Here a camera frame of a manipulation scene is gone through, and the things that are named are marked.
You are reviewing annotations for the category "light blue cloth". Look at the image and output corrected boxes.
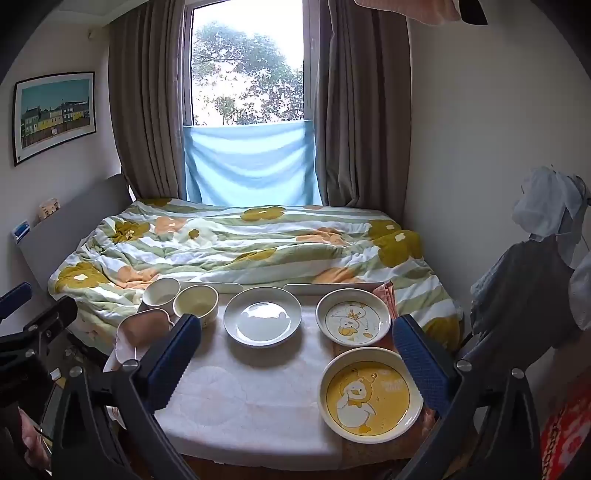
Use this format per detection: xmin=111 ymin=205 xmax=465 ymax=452
xmin=184 ymin=119 xmax=323 ymax=206

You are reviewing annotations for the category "pink checked cloth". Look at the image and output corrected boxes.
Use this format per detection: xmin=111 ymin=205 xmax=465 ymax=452
xmin=373 ymin=282 xmax=398 ymax=324

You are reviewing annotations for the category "cream bowl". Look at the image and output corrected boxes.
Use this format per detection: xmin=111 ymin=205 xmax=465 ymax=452
xmin=173 ymin=285 xmax=219 ymax=328

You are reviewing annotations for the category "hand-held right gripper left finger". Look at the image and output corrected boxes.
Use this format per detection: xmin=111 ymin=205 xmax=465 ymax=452
xmin=51 ymin=313 xmax=202 ymax=480

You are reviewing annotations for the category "white tablecloth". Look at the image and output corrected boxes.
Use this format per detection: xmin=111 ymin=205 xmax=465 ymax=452
xmin=104 ymin=292 xmax=402 ymax=459

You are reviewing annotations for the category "white garment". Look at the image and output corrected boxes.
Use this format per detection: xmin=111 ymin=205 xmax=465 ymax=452
xmin=512 ymin=166 xmax=591 ymax=259

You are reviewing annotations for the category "window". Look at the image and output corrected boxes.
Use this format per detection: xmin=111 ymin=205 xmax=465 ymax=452
xmin=185 ymin=0 xmax=319 ymax=127

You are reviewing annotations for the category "plain white plate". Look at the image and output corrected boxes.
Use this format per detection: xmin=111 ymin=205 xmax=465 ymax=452
xmin=223 ymin=286 xmax=303 ymax=348

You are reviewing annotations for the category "brown curtain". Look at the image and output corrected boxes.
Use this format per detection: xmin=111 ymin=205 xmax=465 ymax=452
xmin=108 ymin=0 xmax=195 ymax=201
xmin=314 ymin=0 xmax=411 ymax=210

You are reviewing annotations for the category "floral striped blanket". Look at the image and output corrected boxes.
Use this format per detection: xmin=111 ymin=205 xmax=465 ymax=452
xmin=48 ymin=198 xmax=465 ymax=352

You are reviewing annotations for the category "hanging pink cloth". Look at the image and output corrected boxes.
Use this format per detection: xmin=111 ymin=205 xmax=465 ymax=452
xmin=355 ymin=0 xmax=462 ymax=24

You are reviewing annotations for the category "yellow duck print plate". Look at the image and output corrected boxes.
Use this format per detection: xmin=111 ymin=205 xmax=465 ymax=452
xmin=318 ymin=348 xmax=423 ymax=444

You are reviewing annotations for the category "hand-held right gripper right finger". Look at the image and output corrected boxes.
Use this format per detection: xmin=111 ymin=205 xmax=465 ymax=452
xmin=392 ymin=315 xmax=542 ymax=480

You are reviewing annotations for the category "red patterned cloth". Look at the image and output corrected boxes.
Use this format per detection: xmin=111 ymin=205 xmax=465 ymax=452
xmin=540 ymin=383 xmax=591 ymax=480

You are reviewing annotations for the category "white duck print plate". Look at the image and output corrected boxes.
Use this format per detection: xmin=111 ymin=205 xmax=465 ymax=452
xmin=316 ymin=288 xmax=392 ymax=346

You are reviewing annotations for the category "grey headboard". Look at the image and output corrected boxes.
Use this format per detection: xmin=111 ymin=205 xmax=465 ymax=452
xmin=11 ymin=173 xmax=134 ymax=296

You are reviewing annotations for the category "person's left hand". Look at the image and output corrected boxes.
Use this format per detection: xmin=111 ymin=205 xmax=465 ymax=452
xmin=18 ymin=408 xmax=52 ymax=469

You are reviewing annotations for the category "white cup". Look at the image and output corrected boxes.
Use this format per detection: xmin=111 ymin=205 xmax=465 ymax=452
xmin=142 ymin=278 xmax=182 ymax=309

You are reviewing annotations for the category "grey garment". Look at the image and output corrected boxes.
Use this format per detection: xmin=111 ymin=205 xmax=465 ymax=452
xmin=471 ymin=235 xmax=583 ymax=365

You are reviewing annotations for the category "framed wall picture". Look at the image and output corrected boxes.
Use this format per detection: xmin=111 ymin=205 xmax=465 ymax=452
xmin=12 ymin=71 xmax=98 ymax=167

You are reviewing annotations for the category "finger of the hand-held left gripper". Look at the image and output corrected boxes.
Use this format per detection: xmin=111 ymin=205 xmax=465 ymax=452
xmin=0 ymin=282 xmax=32 ymax=319
xmin=0 ymin=296 xmax=78 ymax=370

